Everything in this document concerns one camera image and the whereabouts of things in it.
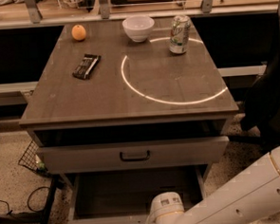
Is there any black stand leg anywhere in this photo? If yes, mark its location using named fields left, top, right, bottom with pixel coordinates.
left=0, top=176, right=63, bottom=224

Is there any black snack bar packet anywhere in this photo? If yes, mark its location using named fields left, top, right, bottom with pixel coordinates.
left=72, top=54, right=101, bottom=80

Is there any grey drawer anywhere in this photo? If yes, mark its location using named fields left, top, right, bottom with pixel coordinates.
left=37, top=137, right=229, bottom=175
left=65, top=166, right=205, bottom=224

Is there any black wire basket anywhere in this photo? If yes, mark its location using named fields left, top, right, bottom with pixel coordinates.
left=18, top=140, right=51, bottom=177

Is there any white bowl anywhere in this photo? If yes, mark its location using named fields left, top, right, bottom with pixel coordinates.
left=122, top=15, right=155, bottom=43

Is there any orange fruit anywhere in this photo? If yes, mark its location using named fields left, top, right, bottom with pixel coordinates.
left=71, top=25, right=86, bottom=42

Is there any black office chair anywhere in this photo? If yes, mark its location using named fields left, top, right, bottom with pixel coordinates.
left=228, top=0, right=280, bottom=151

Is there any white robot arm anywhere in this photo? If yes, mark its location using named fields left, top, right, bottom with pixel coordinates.
left=145, top=146, right=280, bottom=224

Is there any grey drawer cabinet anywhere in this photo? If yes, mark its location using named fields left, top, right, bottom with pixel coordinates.
left=12, top=13, right=245, bottom=201

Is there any green soda can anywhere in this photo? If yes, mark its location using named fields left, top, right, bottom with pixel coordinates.
left=169, top=15, right=192, bottom=54

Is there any black floor cable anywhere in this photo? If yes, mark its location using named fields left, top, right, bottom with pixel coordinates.
left=0, top=185, right=53, bottom=216

